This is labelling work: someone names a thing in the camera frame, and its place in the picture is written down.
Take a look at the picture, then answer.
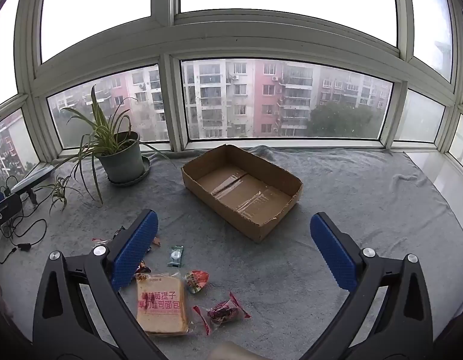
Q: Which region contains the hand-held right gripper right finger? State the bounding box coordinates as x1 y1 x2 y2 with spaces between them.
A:
303 212 455 360

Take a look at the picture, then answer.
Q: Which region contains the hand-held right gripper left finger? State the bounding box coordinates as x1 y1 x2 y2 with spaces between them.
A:
32 209 168 360

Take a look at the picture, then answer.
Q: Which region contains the red clear snack packet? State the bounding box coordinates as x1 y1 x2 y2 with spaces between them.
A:
92 226 127 246

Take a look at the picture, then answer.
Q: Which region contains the green candy packet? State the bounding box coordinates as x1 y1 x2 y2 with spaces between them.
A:
168 245 184 268

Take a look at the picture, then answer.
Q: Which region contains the sliced bread packet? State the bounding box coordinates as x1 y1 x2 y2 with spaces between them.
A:
136 272 190 336

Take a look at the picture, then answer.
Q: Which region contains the red white jelly cup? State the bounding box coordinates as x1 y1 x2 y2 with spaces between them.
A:
184 270 211 294

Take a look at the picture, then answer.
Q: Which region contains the red date packet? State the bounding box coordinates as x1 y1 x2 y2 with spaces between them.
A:
193 291 252 336

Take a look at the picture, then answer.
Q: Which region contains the brown cardboard box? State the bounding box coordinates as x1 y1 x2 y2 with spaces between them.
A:
181 144 304 243

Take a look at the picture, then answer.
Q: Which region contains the white device on black stand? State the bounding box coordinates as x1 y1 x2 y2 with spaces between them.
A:
10 164 55 205

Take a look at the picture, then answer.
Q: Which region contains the grey blanket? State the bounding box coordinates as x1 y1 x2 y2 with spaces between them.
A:
0 144 463 360

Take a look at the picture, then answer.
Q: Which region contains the green pot saucer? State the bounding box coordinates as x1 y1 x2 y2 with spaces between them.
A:
107 154 151 187

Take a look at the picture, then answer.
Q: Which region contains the green plant pot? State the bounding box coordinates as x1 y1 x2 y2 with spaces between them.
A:
98 131 144 182

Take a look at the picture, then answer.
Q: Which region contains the green spider plant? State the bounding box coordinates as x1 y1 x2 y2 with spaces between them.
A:
40 84 176 207

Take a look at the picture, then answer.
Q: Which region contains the pink apartment building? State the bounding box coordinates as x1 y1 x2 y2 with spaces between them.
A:
48 58 393 147

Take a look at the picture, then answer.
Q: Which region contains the black cable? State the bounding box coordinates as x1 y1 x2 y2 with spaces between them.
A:
0 215 48 265

